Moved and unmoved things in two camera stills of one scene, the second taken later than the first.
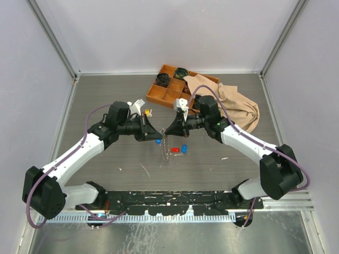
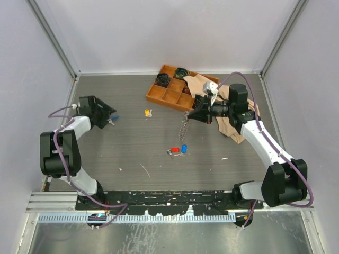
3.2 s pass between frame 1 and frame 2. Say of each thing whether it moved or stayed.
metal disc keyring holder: moved
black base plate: stayed
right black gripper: moved
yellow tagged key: stayed
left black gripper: moved
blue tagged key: stayed
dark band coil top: stayed
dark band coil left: stayed
